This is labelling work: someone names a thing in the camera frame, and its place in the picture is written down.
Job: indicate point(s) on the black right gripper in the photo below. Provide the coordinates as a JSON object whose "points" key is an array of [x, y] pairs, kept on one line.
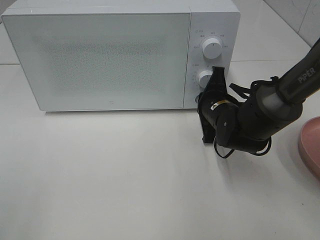
{"points": [[212, 102]]}

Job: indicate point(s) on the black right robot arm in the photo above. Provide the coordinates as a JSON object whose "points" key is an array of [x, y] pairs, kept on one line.
{"points": [[269, 106]]}

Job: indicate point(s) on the white microwave door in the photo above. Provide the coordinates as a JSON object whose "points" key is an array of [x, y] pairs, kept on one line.
{"points": [[102, 61]]}

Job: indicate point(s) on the lower white timer knob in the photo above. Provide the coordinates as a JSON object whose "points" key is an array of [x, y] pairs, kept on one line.
{"points": [[204, 77]]}

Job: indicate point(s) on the white microwave oven body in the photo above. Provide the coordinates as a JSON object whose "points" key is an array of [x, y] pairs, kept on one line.
{"points": [[208, 18]]}

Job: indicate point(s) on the upper white power knob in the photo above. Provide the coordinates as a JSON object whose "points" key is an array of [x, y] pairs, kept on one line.
{"points": [[212, 47]]}

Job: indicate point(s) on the pink round plate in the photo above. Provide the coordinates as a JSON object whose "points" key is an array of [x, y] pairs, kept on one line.
{"points": [[309, 146]]}

